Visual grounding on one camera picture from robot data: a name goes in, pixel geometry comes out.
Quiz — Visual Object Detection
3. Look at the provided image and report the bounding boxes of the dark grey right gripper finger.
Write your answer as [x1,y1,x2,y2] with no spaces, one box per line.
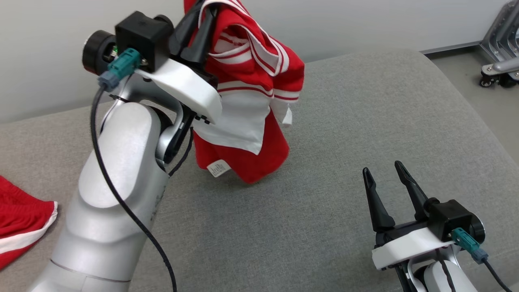
[394,161,430,221]
[362,167,396,232]

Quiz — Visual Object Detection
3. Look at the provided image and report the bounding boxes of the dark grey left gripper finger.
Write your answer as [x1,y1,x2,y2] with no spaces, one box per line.
[168,0,208,56]
[181,6,219,67]

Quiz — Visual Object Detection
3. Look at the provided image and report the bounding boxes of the red white basketball jersey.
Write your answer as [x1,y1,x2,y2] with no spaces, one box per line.
[183,0,305,185]

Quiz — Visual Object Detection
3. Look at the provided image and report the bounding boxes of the black left arm cable, teal plug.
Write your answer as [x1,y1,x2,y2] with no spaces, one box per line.
[90,48,178,292]

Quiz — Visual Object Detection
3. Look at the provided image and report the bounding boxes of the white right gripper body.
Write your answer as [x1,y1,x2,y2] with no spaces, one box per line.
[372,221,455,270]

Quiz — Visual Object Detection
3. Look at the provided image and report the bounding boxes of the grey metal frame with casters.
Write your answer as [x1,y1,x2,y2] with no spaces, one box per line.
[478,0,519,88]

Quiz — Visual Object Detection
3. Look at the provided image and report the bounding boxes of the red white sports shorts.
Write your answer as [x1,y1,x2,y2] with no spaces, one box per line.
[0,175,58,270]

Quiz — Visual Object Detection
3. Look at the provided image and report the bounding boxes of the black arm cable, teal plug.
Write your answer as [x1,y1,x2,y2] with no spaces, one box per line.
[90,48,178,292]
[451,228,515,292]

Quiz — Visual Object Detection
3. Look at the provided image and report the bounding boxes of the black right arm cable, teal plug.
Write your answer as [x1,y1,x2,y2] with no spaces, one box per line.
[451,228,515,292]

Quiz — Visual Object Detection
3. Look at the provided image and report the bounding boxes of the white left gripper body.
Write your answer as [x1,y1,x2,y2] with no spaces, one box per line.
[136,59,223,125]

